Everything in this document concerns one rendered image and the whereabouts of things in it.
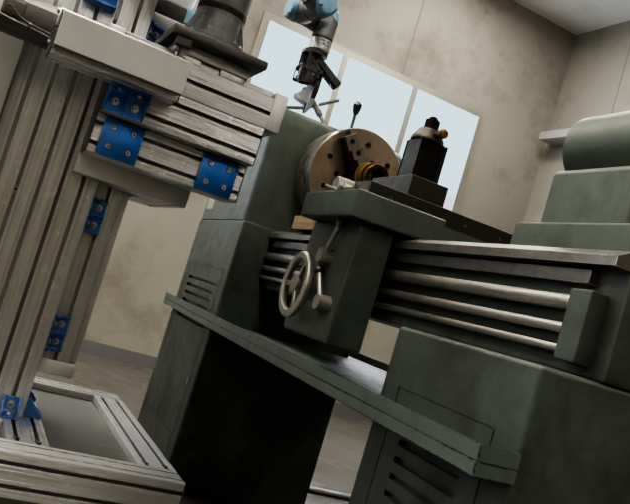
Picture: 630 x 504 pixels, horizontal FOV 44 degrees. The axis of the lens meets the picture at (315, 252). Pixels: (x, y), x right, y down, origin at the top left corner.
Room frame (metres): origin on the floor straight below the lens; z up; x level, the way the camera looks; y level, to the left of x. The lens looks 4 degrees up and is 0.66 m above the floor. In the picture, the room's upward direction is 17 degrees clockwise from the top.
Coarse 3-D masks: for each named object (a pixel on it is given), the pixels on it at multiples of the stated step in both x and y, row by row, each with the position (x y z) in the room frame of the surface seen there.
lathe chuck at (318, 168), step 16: (352, 128) 2.33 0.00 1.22; (320, 144) 2.30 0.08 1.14; (336, 144) 2.32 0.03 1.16; (368, 144) 2.36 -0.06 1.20; (384, 144) 2.37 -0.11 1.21; (304, 160) 2.36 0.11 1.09; (320, 160) 2.30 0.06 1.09; (336, 160) 2.32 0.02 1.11; (384, 160) 2.38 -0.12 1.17; (320, 176) 2.31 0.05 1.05; (336, 176) 2.34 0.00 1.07; (304, 192) 2.35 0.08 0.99
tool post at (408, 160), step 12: (408, 144) 1.83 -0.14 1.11; (420, 144) 1.78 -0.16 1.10; (432, 144) 1.79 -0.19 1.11; (408, 156) 1.82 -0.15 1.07; (420, 156) 1.78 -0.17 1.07; (432, 156) 1.79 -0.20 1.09; (444, 156) 1.81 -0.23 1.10; (408, 168) 1.80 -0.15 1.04; (420, 168) 1.79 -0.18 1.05; (432, 168) 1.80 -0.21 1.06; (432, 180) 1.80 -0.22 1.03
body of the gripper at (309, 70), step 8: (312, 48) 2.57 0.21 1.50; (304, 56) 2.58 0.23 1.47; (312, 56) 2.58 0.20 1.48; (320, 56) 2.59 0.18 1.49; (304, 64) 2.55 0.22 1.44; (312, 64) 2.58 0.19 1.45; (304, 72) 2.56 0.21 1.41; (312, 72) 2.57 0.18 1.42; (320, 72) 2.57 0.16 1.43; (296, 80) 2.61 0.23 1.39; (304, 80) 2.56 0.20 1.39; (312, 80) 2.57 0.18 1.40
